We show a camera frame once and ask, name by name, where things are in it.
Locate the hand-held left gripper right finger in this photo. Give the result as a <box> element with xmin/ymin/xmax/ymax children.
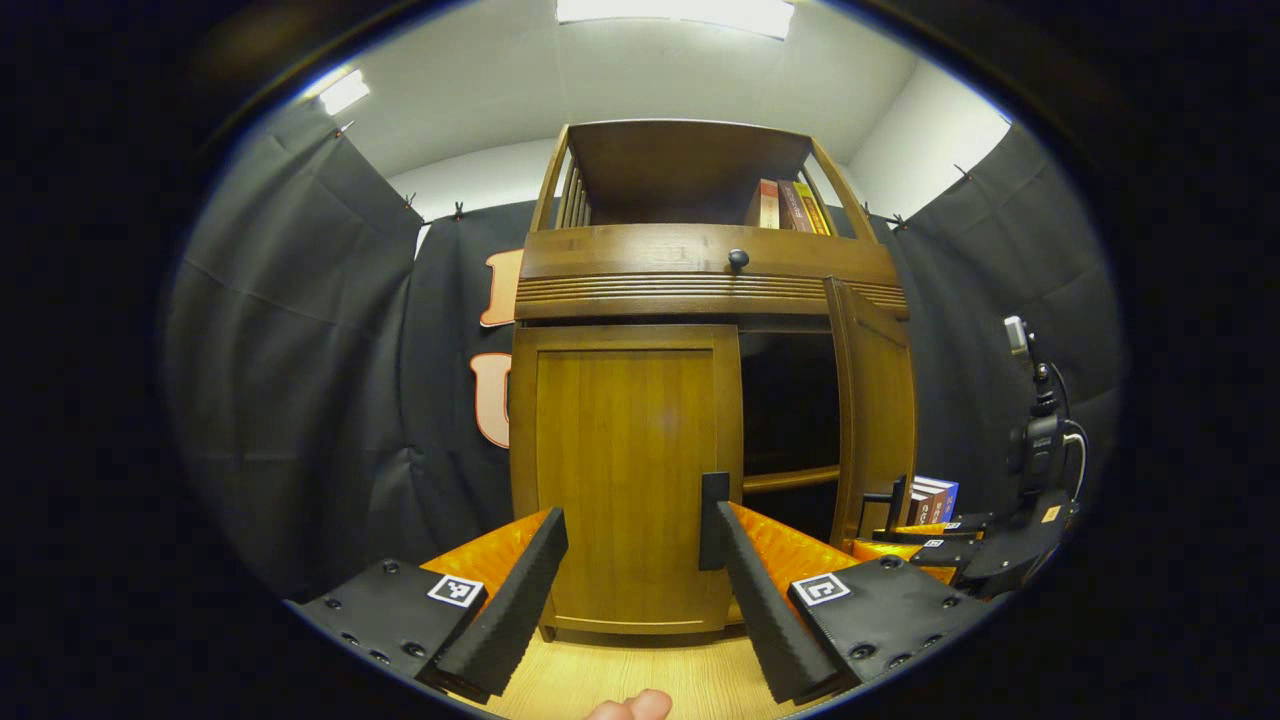
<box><xmin>715</xmin><ymin>500</ymin><xmax>996</xmax><ymax>706</ymax></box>

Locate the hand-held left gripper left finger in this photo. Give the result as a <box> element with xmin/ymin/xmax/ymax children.
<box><xmin>290</xmin><ymin>507</ymin><xmax>569</xmax><ymax>701</ymax></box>

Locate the wooden cabinet door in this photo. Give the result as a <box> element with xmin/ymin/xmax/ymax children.
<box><xmin>510</xmin><ymin>325</ymin><xmax>744</xmax><ymax>636</ymax></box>
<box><xmin>825</xmin><ymin>277</ymin><xmax>918</xmax><ymax>549</ymax></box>

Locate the wooden double-door shoe cabinet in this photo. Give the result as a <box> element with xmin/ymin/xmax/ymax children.
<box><xmin>508</xmin><ymin>120</ymin><xmax>918</xmax><ymax>643</ymax></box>

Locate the wooden inner cabinet shelf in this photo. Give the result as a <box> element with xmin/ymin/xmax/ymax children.
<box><xmin>742</xmin><ymin>465</ymin><xmax>841</xmax><ymax>493</ymax></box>

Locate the wooden cabinet drawer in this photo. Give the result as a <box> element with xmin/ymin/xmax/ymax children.
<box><xmin>515</xmin><ymin>225</ymin><xmax>909</xmax><ymax>321</ymax></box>

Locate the blue book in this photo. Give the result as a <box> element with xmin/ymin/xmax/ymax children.
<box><xmin>915</xmin><ymin>476</ymin><xmax>959</xmax><ymax>523</ymax></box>

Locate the black backdrop cloth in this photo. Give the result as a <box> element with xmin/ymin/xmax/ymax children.
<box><xmin>165</xmin><ymin>100</ymin><xmax>1126</xmax><ymax>601</ymax></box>

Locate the yellow book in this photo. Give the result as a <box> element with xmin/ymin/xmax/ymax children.
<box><xmin>795</xmin><ymin>182</ymin><xmax>834</xmax><ymax>237</ymax></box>

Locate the dark brown book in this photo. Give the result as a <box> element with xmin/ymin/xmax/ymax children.
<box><xmin>778</xmin><ymin>180</ymin><xmax>813</xmax><ymax>233</ymax></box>

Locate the small ceiling light panel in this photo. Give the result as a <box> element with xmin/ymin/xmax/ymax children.
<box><xmin>318</xmin><ymin>68</ymin><xmax>371</xmax><ymax>116</ymax></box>

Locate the large ceiling light panel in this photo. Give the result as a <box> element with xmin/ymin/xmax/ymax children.
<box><xmin>555</xmin><ymin>0</ymin><xmax>796</xmax><ymax>39</ymax></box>

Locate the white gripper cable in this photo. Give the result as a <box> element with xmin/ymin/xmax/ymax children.
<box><xmin>1062</xmin><ymin>420</ymin><xmax>1089</xmax><ymax>503</ymax></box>

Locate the black right door handle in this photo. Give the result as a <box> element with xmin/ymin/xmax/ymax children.
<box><xmin>862</xmin><ymin>476</ymin><xmax>907</xmax><ymax>536</ymax></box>

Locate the black door handle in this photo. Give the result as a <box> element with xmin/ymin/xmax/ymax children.
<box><xmin>862</xmin><ymin>476</ymin><xmax>907</xmax><ymax>536</ymax></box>
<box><xmin>698</xmin><ymin>472</ymin><xmax>731</xmax><ymax>571</ymax></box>

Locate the black left door handle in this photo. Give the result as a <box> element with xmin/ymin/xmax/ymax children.
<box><xmin>698</xmin><ymin>472</ymin><xmax>731</xmax><ymax>571</ymax></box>

